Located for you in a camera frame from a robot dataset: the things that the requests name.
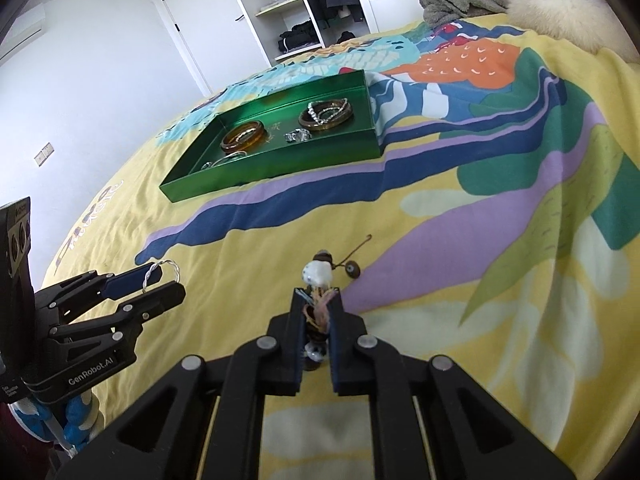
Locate white door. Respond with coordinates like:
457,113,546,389
155,0,274,97

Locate dark red clothing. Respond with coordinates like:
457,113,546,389
0,402,57,480

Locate white fluffy pillow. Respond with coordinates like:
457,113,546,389
506,0,619,54

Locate grey crumpled blanket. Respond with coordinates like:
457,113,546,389
418,0,511,26

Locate folded black clothes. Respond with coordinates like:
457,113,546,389
277,22,321,54

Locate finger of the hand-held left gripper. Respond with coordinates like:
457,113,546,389
50,282,187,361
37,265,164,314

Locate green metal tray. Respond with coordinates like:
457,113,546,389
160,70,386,204

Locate dark olive bangle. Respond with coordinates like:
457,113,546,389
298,99,354,131

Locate plain silver bangle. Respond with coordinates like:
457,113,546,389
202,151,249,170

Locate white air conditioner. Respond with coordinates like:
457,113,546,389
0,7,47,57

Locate brown beaded bracelet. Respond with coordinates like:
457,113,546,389
295,234,375,372

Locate amber bangle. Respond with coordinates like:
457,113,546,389
220,120,266,155

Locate silver crystal chain bracelet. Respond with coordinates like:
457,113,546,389
307,99,351,126

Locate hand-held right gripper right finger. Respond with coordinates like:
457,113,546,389
327,287,576,480

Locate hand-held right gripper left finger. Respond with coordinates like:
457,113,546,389
52,290,307,480

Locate person's left hand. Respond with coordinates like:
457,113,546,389
10,392,101,455

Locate twisted silver bangle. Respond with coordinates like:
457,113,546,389
141,258,180,294

